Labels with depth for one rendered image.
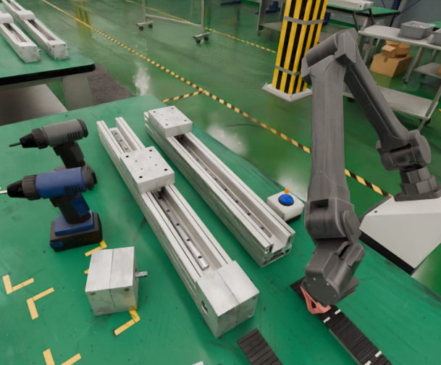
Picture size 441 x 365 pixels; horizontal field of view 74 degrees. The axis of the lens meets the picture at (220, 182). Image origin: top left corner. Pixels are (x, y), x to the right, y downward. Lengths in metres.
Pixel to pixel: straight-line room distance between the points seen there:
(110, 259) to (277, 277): 0.40
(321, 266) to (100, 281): 0.43
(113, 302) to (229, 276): 0.25
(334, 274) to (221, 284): 0.23
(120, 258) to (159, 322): 0.16
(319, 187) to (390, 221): 0.39
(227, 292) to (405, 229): 0.51
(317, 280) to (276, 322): 0.22
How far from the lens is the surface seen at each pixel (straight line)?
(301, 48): 3.76
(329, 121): 0.62
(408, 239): 0.93
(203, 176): 0.91
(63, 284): 0.81
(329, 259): 0.54
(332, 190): 0.56
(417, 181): 0.98
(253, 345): 0.66
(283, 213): 0.86
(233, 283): 0.65
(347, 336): 0.73
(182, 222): 0.82
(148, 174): 0.86
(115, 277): 0.67
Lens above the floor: 1.42
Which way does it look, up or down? 39 degrees down
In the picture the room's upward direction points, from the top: 4 degrees clockwise
